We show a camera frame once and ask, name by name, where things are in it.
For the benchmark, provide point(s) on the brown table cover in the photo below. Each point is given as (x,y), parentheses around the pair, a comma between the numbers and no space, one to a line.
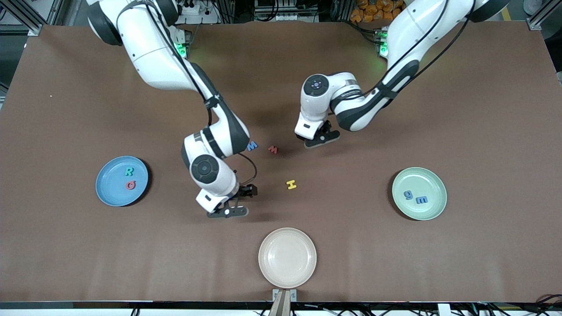
(66,263)

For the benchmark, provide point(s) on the orange packaged items pile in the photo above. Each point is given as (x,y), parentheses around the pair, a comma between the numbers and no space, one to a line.
(366,11)

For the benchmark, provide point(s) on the red foam letter Q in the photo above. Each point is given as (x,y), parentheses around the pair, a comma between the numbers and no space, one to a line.
(127,186)

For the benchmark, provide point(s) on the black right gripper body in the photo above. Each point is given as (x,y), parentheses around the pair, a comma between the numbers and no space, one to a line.
(244,192)

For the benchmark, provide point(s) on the blue foam lowercase letter m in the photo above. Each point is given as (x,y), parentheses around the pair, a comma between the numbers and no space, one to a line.
(422,200)

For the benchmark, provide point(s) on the yellow foam letter H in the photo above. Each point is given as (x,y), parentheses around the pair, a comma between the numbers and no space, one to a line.
(291,184)

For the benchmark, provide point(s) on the blue foam uppercase letter M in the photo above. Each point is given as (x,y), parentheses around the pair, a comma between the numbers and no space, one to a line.
(253,146)

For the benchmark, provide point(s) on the beige round plate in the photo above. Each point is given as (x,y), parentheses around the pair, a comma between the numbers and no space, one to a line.
(287,257)

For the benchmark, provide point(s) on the aluminium frame profile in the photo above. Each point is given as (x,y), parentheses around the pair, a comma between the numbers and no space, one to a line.
(33,26)
(538,19)

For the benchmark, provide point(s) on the green round plate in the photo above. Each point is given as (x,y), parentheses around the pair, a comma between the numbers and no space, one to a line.
(432,184)

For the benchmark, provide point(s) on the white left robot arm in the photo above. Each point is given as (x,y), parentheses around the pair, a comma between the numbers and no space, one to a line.
(408,39)

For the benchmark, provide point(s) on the white power strip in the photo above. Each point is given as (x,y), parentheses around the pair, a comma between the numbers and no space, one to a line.
(285,17)
(195,8)

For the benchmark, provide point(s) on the blue round plate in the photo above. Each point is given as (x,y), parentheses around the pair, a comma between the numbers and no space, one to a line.
(112,188)

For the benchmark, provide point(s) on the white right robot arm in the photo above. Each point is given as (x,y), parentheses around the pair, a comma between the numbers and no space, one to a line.
(153,57)

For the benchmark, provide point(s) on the blue foam lowercase letter g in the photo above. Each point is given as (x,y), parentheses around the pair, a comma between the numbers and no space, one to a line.
(408,195)

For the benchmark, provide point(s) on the metal table edge bracket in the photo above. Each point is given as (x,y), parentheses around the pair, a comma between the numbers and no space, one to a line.
(284,303)

